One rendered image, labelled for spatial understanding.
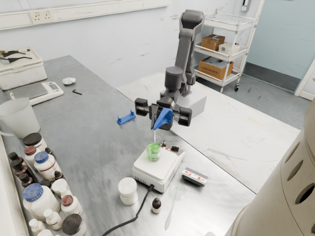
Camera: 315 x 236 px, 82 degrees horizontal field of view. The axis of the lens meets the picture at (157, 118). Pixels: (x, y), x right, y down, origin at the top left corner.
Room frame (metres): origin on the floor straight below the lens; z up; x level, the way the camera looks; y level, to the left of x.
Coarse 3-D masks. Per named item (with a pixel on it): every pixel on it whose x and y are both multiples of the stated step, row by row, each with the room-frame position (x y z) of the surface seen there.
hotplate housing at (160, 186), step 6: (180, 156) 0.44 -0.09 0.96; (174, 162) 0.41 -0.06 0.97; (132, 168) 0.38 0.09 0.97; (174, 168) 0.39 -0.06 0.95; (138, 174) 0.37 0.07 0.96; (144, 174) 0.36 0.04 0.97; (168, 174) 0.36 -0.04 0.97; (138, 180) 0.37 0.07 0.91; (144, 180) 0.36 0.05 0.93; (150, 180) 0.34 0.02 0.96; (156, 180) 0.34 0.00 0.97; (162, 180) 0.33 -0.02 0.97; (168, 180) 0.35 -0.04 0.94; (150, 186) 0.33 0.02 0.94; (156, 186) 0.33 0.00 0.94; (162, 186) 0.32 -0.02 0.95; (162, 192) 0.32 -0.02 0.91
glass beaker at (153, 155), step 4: (148, 140) 0.43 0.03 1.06; (152, 140) 0.44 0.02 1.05; (144, 144) 0.41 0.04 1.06; (148, 144) 0.43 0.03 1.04; (160, 144) 0.42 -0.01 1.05; (148, 148) 0.40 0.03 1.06; (152, 148) 0.39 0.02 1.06; (156, 148) 0.39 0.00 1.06; (160, 148) 0.41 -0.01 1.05; (148, 152) 0.40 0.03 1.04; (152, 152) 0.39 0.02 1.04; (156, 152) 0.39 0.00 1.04; (160, 152) 0.41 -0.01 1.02; (148, 156) 0.40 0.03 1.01; (152, 156) 0.39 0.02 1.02; (156, 156) 0.39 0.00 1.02; (160, 156) 0.41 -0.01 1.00; (148, 160) 0.40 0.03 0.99; (152, 160) 0.39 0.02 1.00; (156, 160) 0.39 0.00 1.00
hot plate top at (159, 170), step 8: (144, 152) 0.44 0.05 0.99; (168, 152) 0.44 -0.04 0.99; (136, 160) 0.40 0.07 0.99; (144, 160) 0.40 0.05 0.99; (160, 160) 0.40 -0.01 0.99; (168, 160) 0.40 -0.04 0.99; (136, 168) 0.37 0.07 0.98; (144, 168) 0.37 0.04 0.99; (152, 168) 0.37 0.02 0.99; (160, 168) 0.37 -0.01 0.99; (168, 168) 0.37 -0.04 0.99; (152, 176) 0.34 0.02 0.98; (160, 176) 0.34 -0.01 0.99
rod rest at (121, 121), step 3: (132, 111) 0.76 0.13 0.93; (129, 114) 0.76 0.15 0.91; (132, 114) 0.76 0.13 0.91; (123, 117) 0.74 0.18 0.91; (126, 117) 0.74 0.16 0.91; (129, 117) 0.74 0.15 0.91; (132, 117) 0.74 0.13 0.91; (117, 120) 0.71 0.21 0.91; (120, 120) 0.70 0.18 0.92; (123, 120) 0.71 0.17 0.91; (126, 120) 0.71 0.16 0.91; (120, 123) 0.69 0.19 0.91; (123, 123) 0.70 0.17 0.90
